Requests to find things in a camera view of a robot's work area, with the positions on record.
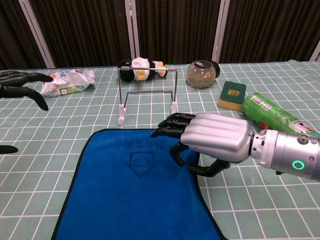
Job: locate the white crumpled snack bag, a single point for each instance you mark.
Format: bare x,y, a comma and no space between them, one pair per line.
72,80

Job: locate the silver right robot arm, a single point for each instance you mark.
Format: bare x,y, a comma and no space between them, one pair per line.
282,152

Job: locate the green and yellow sponge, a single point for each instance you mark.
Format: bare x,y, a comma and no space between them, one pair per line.
230,102

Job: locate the black white penguin plush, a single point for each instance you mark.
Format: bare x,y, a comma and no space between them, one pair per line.
140,65

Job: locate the green grid tablecloth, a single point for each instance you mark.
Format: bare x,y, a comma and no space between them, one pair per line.
50,140

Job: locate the green cylindrical chip can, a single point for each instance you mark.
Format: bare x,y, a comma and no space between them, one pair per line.
270,112

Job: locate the white partition frame post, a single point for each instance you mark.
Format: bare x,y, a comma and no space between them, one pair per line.
37,35
221,30
316,53
132,30

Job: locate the round glass jar black lid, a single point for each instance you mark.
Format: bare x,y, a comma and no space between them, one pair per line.
201,76

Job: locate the black and silver left hand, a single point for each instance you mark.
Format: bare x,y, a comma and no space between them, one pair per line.
15,77

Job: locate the blue towel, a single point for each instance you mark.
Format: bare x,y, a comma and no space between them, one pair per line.
125,195

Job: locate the black and silver right hand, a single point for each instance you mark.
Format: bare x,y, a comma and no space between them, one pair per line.
217,137

